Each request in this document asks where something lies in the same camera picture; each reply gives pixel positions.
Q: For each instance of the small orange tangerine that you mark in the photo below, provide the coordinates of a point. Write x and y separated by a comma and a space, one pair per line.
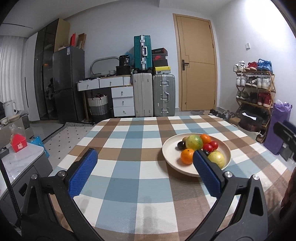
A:
205, 138

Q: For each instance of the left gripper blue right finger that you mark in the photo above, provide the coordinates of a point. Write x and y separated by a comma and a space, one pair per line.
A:
209, 172

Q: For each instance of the black glass cabinet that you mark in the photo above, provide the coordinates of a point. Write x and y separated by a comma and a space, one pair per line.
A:
49, 39

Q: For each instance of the white curtain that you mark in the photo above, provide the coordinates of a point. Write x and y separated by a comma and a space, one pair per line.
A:
13, 56

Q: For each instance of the silver suitcase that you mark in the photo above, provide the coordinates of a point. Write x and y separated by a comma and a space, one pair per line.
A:
164, 94

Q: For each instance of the large orange tangerine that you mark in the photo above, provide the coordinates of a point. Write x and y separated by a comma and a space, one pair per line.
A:
187, 156

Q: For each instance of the yellow-green guava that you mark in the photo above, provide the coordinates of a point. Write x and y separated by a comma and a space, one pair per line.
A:
218, 158

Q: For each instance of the beige suitcase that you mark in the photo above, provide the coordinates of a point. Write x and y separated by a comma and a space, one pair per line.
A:
143, 95

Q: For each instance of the dark grey refrigerator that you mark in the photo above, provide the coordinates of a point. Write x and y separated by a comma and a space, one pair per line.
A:
68, 70

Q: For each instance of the white electric kettle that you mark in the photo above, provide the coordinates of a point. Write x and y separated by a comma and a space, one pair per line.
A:
10, 108

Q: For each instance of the woven laundry basket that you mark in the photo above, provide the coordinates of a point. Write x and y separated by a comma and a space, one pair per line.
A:
98, 105

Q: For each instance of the wooden door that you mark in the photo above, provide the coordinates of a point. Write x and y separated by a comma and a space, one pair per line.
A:
197, 63

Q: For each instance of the red tomato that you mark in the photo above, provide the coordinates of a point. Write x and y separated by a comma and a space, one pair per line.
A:
214, 145
208, 148

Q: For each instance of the cream round plate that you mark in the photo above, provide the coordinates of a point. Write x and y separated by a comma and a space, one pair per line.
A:
172, 154

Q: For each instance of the stack of shoe boxes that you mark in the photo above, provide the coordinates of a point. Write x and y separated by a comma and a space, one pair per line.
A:
160, 62

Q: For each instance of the red gift box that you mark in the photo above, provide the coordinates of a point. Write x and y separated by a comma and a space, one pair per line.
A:
18, 142

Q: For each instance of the checkered tablecloth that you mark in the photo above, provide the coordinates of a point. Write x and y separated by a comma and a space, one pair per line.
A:
133, 194

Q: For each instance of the purple bag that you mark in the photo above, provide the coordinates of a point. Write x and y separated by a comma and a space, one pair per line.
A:
281, 112

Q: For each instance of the wooden shoe rack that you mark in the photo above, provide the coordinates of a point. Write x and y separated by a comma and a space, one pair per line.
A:
255, 96

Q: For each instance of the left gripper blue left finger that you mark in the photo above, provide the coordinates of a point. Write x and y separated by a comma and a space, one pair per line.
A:
79, 172

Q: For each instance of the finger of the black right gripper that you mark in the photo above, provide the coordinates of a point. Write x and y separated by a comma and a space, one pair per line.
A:
286, 132

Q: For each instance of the teal suitcase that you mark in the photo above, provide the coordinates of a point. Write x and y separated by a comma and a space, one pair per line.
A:
143, 53

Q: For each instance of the oval mirror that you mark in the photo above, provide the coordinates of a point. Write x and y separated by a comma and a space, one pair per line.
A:
104, 67

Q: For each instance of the white drawer desk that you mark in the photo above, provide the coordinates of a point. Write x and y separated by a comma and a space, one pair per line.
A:
119, 90

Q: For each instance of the green-yellow guava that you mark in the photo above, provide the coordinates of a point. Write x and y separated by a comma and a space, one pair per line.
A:
194, 142

